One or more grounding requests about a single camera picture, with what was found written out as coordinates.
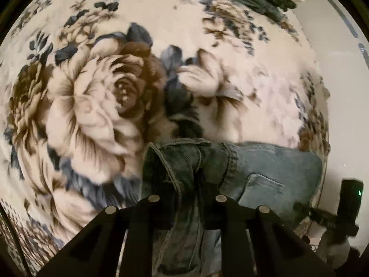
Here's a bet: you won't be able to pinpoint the gloved right hand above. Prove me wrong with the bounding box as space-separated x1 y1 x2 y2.
315 230 360 270

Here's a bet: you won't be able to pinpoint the blue denim jeans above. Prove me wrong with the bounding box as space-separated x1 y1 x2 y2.
141 138 323 276

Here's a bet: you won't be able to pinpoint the floral bed blanket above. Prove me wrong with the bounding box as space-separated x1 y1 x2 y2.
1 0 330 276

